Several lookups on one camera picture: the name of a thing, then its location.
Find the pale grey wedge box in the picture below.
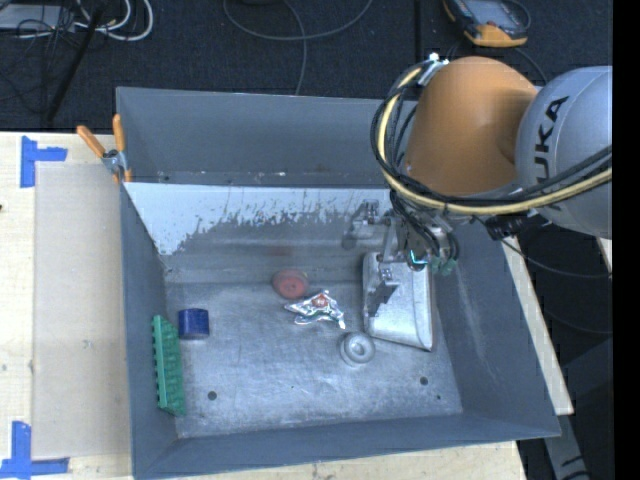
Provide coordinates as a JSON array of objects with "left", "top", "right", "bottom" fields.
[{"left": 361, "top": 251, "right": 435, "bottom": 353}]

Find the blue cylinder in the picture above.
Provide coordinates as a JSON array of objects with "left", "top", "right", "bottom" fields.
[{"left": 177, "top": 308, "right": 211, "bottom": 341}]

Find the pale wood flat board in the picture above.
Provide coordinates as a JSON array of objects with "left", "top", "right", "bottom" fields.
[{"left": 30, "top": 161, "right": 133, "bottom": 462}]

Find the grey metal bin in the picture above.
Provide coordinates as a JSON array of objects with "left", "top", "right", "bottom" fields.
[{"left": 115, "top": 86, "right": 563, "bottom": 480}]

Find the red-brown round disc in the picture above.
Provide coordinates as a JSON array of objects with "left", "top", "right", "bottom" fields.
[{"left": 271, "top": 268, "right": 310, "bottom": 300}]

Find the green flat block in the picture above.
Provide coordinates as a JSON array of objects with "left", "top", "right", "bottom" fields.
[{"left": 150, "top": 314, "right": 188, "bottom": 417}]

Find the grey round knob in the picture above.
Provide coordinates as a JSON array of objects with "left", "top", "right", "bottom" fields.
[{"left": 339, "top": 331, "right": 377, "bottom": 368}]

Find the crumpled silver foil packet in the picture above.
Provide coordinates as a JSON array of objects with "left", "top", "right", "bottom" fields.
[{"left": 283, "top": 289, "right": 348, "bottom": 331}]

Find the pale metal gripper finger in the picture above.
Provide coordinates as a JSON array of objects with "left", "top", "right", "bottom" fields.
[
  {"left": 368, "top": 262, "right": 400, "bottom": 318},
  {"left": 341, "top": 201, "right": 390, "bottom": 250}
]

